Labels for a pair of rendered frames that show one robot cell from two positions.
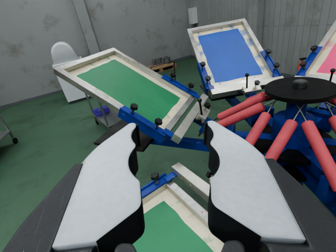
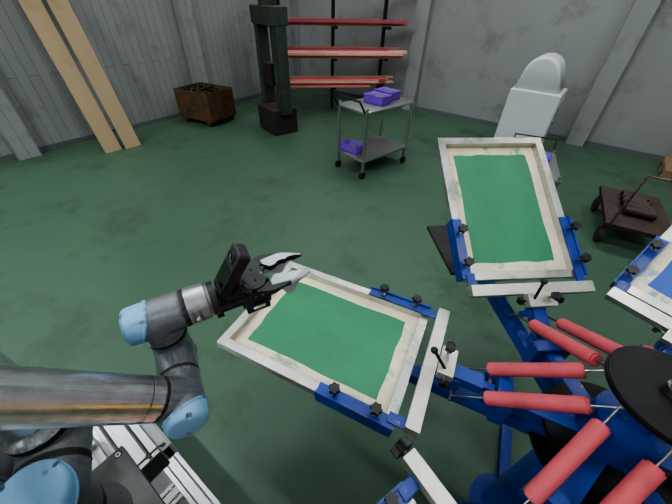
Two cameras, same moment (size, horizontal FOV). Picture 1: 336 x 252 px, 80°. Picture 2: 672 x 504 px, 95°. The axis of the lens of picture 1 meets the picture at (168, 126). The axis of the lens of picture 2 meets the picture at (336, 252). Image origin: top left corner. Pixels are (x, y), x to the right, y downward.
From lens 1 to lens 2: 63 cm
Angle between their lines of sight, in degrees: 46
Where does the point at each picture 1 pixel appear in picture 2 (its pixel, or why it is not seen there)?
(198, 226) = (399, 361)
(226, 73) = not seen: outside the picture
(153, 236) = (369, 330)
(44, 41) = (538, 41)
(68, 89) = (504, 131)
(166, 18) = not seen: outside the picture
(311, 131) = (586, 433)
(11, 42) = (495, 28)
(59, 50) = (538, 69)
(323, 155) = (560, 460)
